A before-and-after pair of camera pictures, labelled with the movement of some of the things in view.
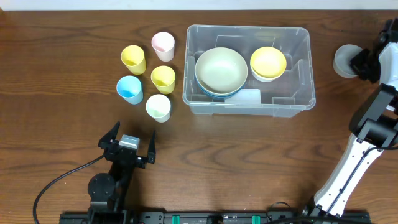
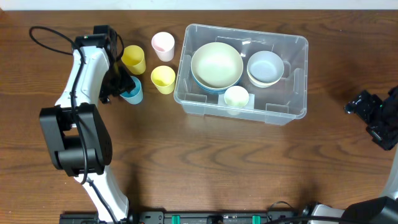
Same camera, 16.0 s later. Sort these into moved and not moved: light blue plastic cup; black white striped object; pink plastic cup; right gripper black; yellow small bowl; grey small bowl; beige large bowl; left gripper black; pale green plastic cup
Moved: beige large bowl; yellow small bowl; pale green plastic cup; left gripper black; grey small bowl; right gripper black
Not moved: light blue plastic cup; black white striped object; pink plastic cup
